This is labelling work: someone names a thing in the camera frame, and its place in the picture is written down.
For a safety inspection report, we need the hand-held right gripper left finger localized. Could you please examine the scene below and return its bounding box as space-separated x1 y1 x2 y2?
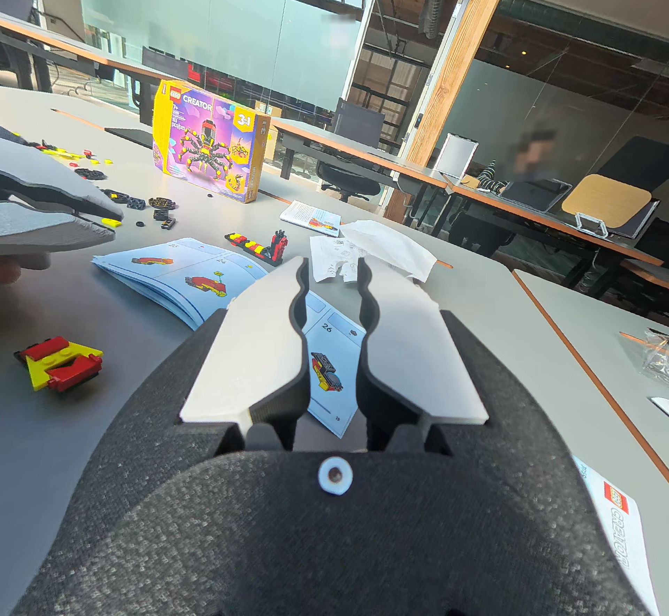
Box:
179 256 313 438

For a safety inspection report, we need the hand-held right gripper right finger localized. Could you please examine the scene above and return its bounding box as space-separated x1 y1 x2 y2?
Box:
356 257 490 429

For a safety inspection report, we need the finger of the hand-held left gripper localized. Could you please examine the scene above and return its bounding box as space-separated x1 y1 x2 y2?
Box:
0 201 116 257
0 137 125 223

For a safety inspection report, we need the another person's forearm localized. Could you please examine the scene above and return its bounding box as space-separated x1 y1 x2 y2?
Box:
477 160 507 194

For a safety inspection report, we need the long background desk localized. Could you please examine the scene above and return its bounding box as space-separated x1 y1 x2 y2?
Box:
0 15 176 126

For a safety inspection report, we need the adjoining grey desk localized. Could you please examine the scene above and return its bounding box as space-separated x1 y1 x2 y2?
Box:
512 269 669 483

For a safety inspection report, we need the background desk with laptop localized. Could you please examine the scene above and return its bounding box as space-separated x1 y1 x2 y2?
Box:
443 174 666 292

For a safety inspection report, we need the background desk behind box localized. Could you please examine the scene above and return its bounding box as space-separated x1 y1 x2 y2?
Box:
271 117 451 196

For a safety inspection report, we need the person's left hand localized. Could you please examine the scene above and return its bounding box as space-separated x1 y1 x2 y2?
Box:
0 254 52 285

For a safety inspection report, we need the pile of loose toy bricks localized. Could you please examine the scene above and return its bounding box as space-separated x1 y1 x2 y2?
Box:
10 131 178 231

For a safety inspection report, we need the black red yellow brick assembly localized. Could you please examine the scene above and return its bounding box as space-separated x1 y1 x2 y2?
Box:
224 229 290 267

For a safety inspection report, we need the open blue instruction booklet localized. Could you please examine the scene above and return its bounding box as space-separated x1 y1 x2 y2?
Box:
92 237 367 439

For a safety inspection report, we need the white crumpled paper bag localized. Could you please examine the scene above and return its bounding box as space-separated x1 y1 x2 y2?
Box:
340 220 438 283

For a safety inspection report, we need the white printed paper sheet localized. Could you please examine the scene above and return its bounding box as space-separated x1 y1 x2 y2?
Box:
309 235 367 283

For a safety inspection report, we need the small white instruction booklet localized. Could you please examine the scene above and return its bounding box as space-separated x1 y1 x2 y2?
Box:
279 200 342 238

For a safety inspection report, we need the purple yellow toy brick box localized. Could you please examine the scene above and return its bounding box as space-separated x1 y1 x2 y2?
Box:
152 79 272 204

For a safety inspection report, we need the dark laptop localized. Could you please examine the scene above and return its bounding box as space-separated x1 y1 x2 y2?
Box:
498 179 574 213

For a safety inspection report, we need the white framed board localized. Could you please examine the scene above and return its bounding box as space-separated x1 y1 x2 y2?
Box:
433 133 479 181

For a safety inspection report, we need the black office chair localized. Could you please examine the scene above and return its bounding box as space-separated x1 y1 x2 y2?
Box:
317 98 386 203

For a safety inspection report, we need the frosted glass partition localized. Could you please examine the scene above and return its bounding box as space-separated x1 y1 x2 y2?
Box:
75 0 382 114

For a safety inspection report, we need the clear plastic bag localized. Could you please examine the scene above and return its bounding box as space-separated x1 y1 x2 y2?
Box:
621 327 669 385

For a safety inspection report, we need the closed spider cover instruction booklet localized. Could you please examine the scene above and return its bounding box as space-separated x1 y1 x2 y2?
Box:
572 455 661 616

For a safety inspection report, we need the wooden post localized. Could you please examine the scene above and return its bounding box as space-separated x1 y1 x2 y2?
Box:
383 0 524 222

